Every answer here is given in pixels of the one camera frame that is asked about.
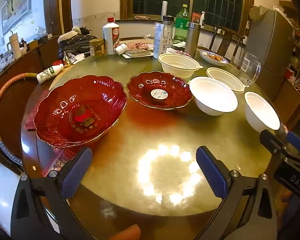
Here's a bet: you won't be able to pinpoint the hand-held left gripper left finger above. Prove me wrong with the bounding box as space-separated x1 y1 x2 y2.
11 147 95 240

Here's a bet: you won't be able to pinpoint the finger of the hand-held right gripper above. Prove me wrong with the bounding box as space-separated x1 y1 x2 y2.
259 129 290 164
286 131 300 153

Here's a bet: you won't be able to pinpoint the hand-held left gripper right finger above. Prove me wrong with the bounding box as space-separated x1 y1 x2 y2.
196 146 278 240

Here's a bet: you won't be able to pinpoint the small white foam bowl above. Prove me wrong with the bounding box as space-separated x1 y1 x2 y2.
244 92 280 133

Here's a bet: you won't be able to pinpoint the large white foam bowl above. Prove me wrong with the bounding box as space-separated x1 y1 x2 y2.
189 77 238 116

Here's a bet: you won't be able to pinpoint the large red glass plate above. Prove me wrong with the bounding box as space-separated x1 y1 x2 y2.
34 75 127 147

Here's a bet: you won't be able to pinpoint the small red glass plate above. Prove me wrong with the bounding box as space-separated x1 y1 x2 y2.
127 71 193 110

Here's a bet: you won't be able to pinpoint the cream ribbed plastic bowl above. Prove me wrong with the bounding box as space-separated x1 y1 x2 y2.
206 67 245 94
158 53 203 79

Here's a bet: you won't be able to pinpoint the clear glass pitcher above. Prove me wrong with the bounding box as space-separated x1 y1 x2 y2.
239 52 262 88

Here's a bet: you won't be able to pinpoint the folded round wooden table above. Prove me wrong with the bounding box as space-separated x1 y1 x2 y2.
0 77 42 155

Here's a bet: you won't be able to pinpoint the blue patterned plate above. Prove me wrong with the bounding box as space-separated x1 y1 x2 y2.
199 50 229 66

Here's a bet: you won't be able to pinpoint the grey refrigerator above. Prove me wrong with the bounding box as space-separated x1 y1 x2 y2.
245 7 294 78

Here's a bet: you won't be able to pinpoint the white milk bottle green label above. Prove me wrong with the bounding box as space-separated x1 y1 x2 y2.
37 64 65 85

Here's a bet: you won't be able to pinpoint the fried food pieces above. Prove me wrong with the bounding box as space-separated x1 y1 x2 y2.
206 51 224 60

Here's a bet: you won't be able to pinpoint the multicoloured hula hoop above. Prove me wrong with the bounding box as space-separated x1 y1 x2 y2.
0 73 38 165

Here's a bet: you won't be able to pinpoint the wooden chair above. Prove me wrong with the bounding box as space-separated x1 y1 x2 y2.
210 26 246 57

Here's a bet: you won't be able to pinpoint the gold perfume bottle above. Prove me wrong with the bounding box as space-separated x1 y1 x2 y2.
63 51 72 67

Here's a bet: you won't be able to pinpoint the wooden sideboard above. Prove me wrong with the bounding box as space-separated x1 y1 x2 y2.
0 35 61 88

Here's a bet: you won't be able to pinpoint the gold lidded jar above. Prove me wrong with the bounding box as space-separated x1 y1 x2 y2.
89 39 106 57

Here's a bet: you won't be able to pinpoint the steel thermos flask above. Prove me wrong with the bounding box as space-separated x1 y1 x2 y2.
185 22 201 57

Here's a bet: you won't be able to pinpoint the clear plastic bag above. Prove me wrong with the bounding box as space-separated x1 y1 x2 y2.
0 54 15 71

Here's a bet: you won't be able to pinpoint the small white cup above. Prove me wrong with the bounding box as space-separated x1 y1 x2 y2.
115 43 127 55

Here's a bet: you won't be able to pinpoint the black fur-lined boots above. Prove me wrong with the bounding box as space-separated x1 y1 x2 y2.
58 26 100 55

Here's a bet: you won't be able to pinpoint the white paper sheet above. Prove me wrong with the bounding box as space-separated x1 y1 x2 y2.
170 41 187 50

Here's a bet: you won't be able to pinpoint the book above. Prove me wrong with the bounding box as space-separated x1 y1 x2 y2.
122 49 152 58

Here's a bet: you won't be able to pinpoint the white liquor bottle red cap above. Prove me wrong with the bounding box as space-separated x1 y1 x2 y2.
103 17 120 55

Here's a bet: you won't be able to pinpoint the pink meat pieces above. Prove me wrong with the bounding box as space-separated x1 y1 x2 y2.
125 41 149 50

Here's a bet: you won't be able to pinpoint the white and blue carton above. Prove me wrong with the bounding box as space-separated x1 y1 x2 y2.
154 22 164 59

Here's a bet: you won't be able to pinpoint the green plastic bottle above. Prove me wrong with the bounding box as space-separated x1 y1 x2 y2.
174 4 191 44

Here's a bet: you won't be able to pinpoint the clear bottle black cap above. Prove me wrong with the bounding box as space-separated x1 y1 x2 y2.
162 15 175 48

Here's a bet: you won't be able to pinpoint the white tumbler with handle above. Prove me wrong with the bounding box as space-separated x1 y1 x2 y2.
7 31 21 58

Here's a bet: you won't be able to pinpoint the dark window wooden frame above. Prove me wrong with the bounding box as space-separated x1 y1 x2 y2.
120 0 255 33

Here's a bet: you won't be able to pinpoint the framed wall picture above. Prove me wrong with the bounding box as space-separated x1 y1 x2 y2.
1 0 32 34

